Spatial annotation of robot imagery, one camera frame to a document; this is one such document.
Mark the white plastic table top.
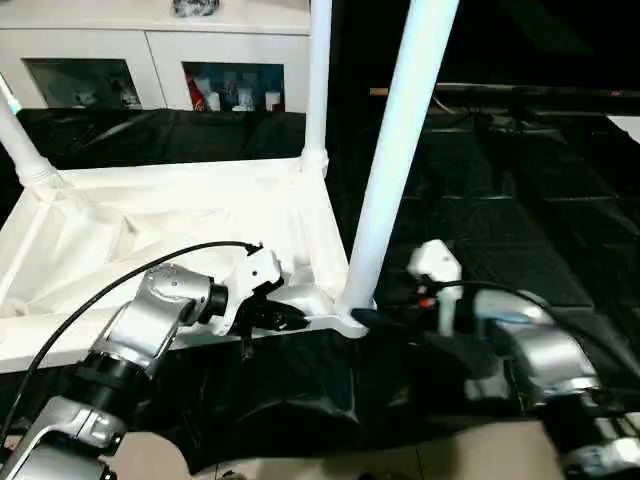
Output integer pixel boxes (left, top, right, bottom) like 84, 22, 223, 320
0, 150, 379, 376

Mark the black plastic mat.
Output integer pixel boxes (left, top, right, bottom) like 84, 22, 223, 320
0, 105, 640, 476

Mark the silver metal bar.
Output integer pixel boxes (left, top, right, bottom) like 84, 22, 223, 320
430, 83, 640, 106

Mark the white flat sheet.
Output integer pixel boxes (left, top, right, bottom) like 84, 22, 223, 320
606, 115, 640, 143

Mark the white glass-door cabinet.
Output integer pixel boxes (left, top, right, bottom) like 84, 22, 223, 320
0, 0, 313, 113

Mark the large black screen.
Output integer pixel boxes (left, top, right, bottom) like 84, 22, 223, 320
325, 0, 640, 96

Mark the dark crumpled bundle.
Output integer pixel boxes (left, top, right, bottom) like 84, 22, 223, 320
172, 0, 221, 18

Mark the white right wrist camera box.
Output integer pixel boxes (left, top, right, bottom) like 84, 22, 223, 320
408, 238, 465, 339

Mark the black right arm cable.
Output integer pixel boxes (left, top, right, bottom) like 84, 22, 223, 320
425, 280, 640, 381

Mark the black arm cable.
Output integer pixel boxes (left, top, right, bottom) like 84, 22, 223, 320
425, 280, 640, 381
0, 240, 265, 441

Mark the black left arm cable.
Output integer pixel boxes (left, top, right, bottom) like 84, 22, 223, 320
0, 240, 265, 441

